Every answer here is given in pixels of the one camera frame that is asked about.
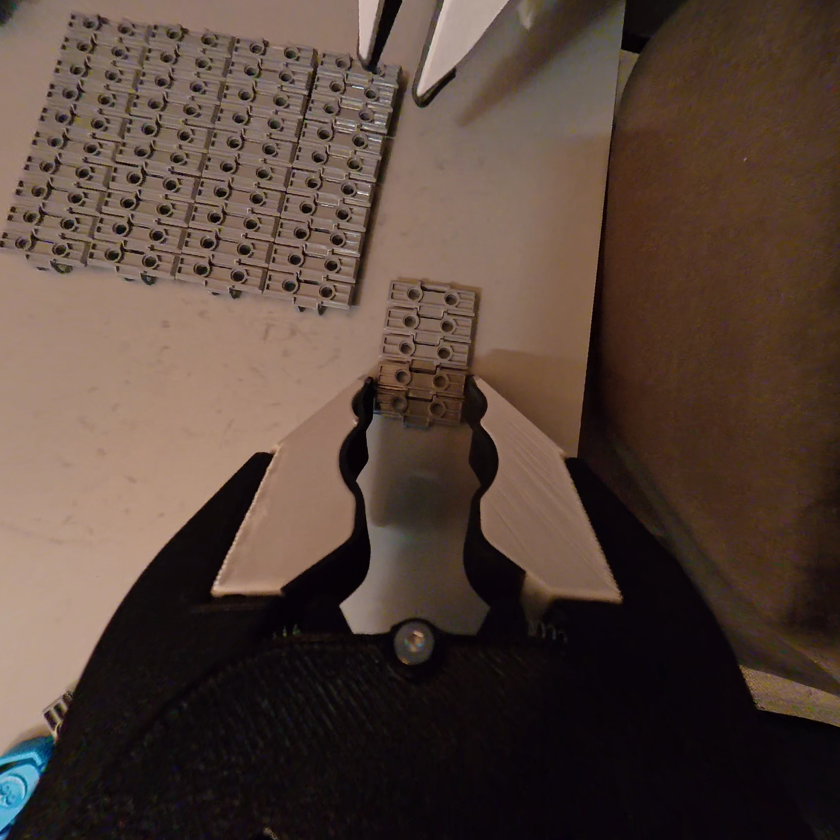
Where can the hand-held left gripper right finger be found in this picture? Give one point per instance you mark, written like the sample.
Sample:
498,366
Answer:
548,525

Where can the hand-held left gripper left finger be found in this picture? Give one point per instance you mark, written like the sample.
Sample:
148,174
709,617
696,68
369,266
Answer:
289,512

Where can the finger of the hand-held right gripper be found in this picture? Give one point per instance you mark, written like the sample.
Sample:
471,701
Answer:
459,39
371,26

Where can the strip of joined track links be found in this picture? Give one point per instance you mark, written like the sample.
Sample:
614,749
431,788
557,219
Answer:
334,184

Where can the black mesh chair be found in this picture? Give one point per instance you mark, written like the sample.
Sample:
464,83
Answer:
640,23

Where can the mat of joined track links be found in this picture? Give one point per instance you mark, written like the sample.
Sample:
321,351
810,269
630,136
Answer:
164,151

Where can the small dark grey toy part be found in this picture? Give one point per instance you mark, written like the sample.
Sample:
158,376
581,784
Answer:
58,712

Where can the blue brick separator tool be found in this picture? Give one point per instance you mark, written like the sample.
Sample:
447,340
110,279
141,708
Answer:
19,781

